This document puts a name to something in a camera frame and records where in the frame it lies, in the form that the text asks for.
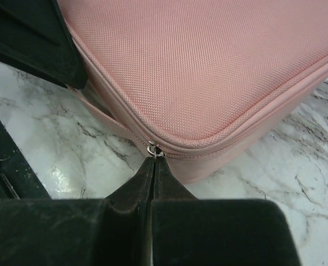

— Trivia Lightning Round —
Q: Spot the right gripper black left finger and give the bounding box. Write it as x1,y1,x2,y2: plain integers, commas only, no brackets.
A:
0,158,154,265

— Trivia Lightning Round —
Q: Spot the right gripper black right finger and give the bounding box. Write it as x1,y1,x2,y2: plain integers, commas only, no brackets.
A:
152,157,301,265

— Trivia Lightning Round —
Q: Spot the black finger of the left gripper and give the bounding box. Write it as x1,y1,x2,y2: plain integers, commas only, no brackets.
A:
0,0,88,89

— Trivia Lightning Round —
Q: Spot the pink medicine kit case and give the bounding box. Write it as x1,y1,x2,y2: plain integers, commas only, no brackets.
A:
58,1,328,183

